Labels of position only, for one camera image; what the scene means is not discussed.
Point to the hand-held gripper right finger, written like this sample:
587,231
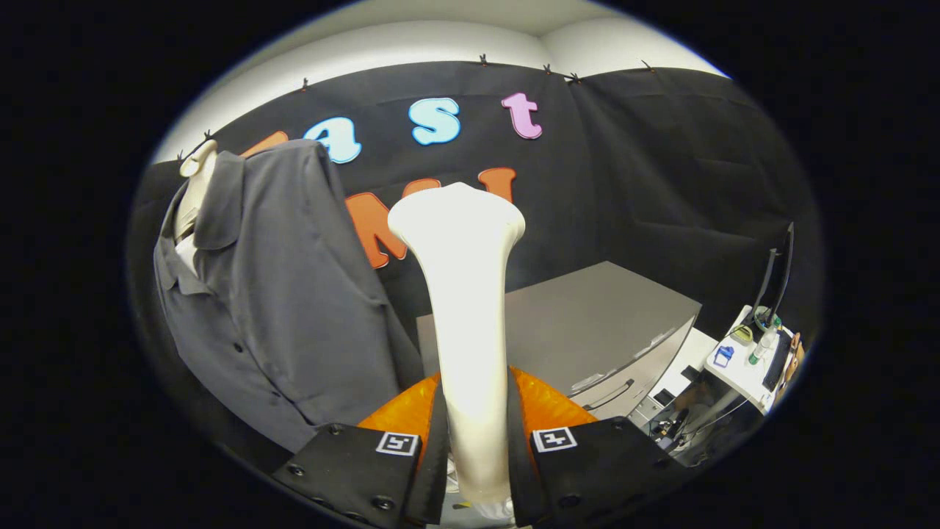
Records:
516,455

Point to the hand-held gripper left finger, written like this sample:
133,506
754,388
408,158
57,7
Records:
438,455

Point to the grey button-up shirt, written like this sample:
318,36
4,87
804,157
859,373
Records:
294,294

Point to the grey drawer cabinet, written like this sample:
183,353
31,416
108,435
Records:
580,330

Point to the white office desk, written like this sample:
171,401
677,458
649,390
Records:
738,371

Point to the green tape roll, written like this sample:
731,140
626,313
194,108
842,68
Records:
742,335

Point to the clear water bottle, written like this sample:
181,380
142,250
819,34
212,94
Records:
760,347

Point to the black keyboard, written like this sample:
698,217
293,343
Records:
777,361

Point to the black computer monitor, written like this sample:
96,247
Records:
778,272

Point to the cream mannequin torso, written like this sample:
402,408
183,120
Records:
197,195

